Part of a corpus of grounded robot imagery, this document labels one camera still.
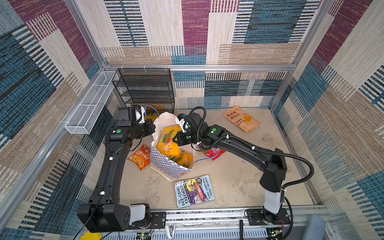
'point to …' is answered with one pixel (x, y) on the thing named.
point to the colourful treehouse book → (191, 192)
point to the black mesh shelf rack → (147, 86)
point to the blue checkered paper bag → (163, 164)
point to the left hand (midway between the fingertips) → (155, 123)
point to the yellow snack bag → (185, 159)
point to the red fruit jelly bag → (212, 152)
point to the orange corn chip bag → (141, 157)
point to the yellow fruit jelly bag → (168, 146)
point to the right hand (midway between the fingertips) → (174, 141)
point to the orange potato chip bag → (241, 119)
